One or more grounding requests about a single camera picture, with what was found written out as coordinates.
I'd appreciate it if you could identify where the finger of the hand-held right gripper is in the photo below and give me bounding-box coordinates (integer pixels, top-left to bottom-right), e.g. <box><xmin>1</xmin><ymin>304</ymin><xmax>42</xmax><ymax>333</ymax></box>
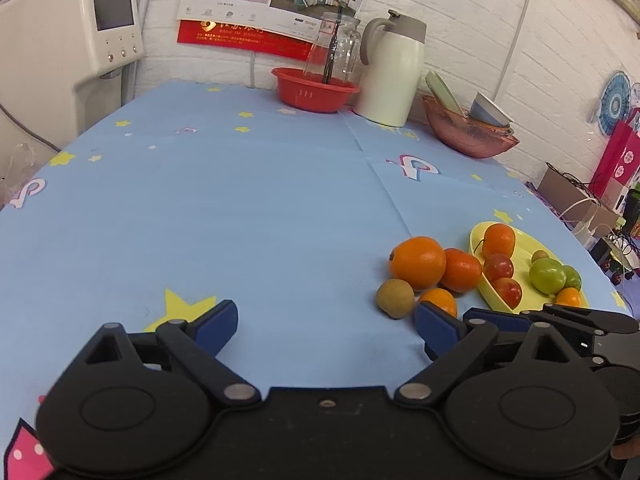
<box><xmin>462</xmin><ymin>308</ymin><xmax>532</xmax><ymax>334</ymax></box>
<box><xmin>520</xmin><ymin>302</ymin><xmax>640</xmax><ymax>334</ymax></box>

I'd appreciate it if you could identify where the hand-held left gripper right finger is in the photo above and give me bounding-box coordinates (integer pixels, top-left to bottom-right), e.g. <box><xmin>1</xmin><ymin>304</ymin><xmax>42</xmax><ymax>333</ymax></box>
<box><xmin>394</xmin><ymin>302</ymin><xmax>582</xmax><ymax>407</ymax></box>

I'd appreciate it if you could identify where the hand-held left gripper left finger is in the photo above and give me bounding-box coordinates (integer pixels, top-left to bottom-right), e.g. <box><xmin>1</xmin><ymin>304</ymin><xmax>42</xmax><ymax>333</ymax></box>
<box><xmin>75</xmin><ymin>299</ymin><xmax>262</xmax><ymax>407</ymax></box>

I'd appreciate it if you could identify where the small red apple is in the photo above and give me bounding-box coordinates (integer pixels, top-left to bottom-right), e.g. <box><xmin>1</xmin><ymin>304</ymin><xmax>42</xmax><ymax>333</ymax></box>
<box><xmin>483</xmin><ymin>253</ymin><xmax>516</xmax><ymax>283</ymax></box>
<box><xmin>492</xmin><ymin>277</ymin><xmax>523</xmax><ymax>310</ymax></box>

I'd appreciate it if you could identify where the brown kiwi fruit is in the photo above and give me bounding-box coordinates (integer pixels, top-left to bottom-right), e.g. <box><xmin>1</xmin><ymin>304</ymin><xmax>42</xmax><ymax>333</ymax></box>
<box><xmin>376</xmin><ymin>279</ymin><xmax>416</xmax><ymax>320</ymax></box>

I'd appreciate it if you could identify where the reddish orange mandarin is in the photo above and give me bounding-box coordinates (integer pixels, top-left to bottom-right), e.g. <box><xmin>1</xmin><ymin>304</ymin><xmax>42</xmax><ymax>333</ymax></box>
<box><xmin>440</xmin><ymin>248</ymin><xmax>484</xmax><ymax>294</ymax></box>

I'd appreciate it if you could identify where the green apple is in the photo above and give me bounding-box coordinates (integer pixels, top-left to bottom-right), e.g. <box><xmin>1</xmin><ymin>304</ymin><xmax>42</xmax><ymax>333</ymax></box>
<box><xmin>529</xmin><ymin>258</ymin><xmax>568</xmax><ymax>295</ymax></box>

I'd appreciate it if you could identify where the large orange mandarin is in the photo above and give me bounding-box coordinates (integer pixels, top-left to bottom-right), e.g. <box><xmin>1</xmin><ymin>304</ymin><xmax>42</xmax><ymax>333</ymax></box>
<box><xmin>388</xmin><ymin>236</ymin><xmax>447</xmax><ymax>292</ymax></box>

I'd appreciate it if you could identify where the orange mandarin with stem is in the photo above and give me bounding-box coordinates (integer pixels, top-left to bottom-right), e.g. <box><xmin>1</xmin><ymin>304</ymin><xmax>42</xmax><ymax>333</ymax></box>
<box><xmin>477</xmin><ymin>223</ymin><xmax>516</xmax><ymax>259</ymax></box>

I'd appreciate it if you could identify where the yellow plastic plate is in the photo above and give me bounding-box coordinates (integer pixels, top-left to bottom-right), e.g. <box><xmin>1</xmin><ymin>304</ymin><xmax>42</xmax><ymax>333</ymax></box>
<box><xmin>469</xmin><ymin>221</ymin><xmax>590</xmax><ymax>313</ymax></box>

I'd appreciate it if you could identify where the black power adapter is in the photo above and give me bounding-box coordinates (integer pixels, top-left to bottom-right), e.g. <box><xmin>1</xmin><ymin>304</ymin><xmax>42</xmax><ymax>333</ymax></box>
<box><xmin>589</xmin><ymin>238</ymin><xmax>616</xmax><ymax>267</ymax></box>

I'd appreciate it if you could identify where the white charger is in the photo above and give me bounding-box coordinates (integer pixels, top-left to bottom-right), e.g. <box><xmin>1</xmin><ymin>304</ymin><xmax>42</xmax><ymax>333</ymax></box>
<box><xmin>572</xmin><ymin>220</ymin><xmax>594</xmax><ymax>249</ymax></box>

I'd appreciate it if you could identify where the blue printed tablecloth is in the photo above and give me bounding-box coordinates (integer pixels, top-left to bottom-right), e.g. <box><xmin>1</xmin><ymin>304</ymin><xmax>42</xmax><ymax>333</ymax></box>
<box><xmin>0</xmin><ymin>80</ymin><xmax>633</xmax><ymax>480</ymax></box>

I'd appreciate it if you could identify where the cardboard box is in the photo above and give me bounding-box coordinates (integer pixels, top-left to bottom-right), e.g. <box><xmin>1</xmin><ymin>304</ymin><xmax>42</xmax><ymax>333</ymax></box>
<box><xmin>537</xmin><ymin>162</ymin><xmax>621</xmax><ymax>238</ymax></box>

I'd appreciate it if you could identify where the pink gift bag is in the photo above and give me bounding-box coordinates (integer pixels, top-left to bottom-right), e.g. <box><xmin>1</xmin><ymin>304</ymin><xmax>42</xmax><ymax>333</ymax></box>
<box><xmin>589</xmin><ymin>107</ymin><xmax>640</xmax><ymax>206</ymax></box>

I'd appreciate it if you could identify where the pink glass bowl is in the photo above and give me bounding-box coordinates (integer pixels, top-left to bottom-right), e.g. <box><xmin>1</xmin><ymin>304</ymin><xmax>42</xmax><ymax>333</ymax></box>
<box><xmin>422</xmin><ymin>94</ymin><xmax>521</xmax><ymax>160</ymax></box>

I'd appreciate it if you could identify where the patterned rim bowl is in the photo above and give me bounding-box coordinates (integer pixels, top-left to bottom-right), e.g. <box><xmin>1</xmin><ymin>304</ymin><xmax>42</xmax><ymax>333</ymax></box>
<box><xmin>467</xmin><ymin>119</ymin><xmax>517</xmax><ymax>137</ymax></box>

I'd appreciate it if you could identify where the blue and white bowl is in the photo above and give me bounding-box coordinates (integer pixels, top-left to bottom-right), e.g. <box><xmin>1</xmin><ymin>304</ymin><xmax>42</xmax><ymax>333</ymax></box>
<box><xmin>468</xmin><ymin>91</ymin><xmax>514</xmax><ymax>128</ymax></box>

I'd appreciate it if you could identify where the pale green bowl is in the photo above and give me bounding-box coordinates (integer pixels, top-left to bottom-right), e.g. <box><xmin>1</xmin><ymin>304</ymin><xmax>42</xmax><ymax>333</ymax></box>
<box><xmin>425</xmin><ymin>71</ymin><xmax>466</xmax><ymax>117</ymax></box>

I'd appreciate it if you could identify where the red plastic bowl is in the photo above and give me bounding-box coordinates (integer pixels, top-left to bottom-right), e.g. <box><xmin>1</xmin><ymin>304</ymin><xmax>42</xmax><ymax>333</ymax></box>
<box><xmin>271</xmin><ymin>67</ymin><xmax>361</xmax><ymax>114</ymax></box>

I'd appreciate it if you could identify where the white thermos jug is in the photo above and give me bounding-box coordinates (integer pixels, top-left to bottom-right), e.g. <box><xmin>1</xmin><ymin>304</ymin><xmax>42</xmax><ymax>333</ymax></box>
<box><xmin>353</xmin><ymin>9</ymin><xmax>427</xmax><ymax>128</ymax></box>

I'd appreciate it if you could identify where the clear glass bottle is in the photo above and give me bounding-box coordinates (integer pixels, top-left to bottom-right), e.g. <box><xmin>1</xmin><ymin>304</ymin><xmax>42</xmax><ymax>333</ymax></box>
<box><xmin>302</xmin><ymin>19</ymin><xmax>342</xmax><ymax>85</ymax></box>

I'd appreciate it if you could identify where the clear glass pitcher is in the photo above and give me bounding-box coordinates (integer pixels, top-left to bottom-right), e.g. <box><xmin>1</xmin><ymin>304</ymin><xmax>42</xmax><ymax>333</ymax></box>
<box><xmin>320</xmin><ymin>11</ymin><xmax>362</xmax><ymax>85</ymax></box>

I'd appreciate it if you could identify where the white appliance with screen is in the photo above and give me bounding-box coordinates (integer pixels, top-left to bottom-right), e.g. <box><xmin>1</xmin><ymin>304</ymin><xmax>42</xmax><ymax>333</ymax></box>
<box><xmin>0</xmin><ymin>0</ymin><xmax>151</xmax><ymax>141</ymax></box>

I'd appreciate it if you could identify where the white charger cable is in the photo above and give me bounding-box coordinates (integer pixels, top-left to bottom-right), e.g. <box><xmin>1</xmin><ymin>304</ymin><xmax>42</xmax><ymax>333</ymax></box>
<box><xmin>557</xmin><ymin>196</ymin><xmax>601</xmax><ymax>223</ymax></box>

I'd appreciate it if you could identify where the blue round wall decoration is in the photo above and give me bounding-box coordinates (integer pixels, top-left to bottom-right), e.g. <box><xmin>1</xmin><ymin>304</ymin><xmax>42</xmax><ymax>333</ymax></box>
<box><xmin>587</xmin><ymin>71</ymin><xmax>633</xmax><ymax>136</ymax></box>

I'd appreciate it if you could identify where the grey appliance cable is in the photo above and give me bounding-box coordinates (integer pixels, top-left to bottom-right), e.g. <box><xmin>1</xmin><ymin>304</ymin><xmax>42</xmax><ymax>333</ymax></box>
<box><xmin>0</xmin><ymin>102</ymin><xmax>61</xmax><ymax>153</ymax></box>

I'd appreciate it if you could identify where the white wall conduit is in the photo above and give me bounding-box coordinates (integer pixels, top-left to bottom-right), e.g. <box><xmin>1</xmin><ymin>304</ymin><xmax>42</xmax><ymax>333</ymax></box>
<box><xmin>494</xmin><ymin>0</ymin><xmax>540</xmax><ymax>102</ymax></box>

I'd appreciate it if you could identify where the wall poster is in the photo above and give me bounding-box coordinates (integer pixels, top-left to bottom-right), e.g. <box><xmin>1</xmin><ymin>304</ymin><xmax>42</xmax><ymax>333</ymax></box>
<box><xmin>176</xmin><ymin>0</ymin><xmax>383</xmax><ymax>63</ymax></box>

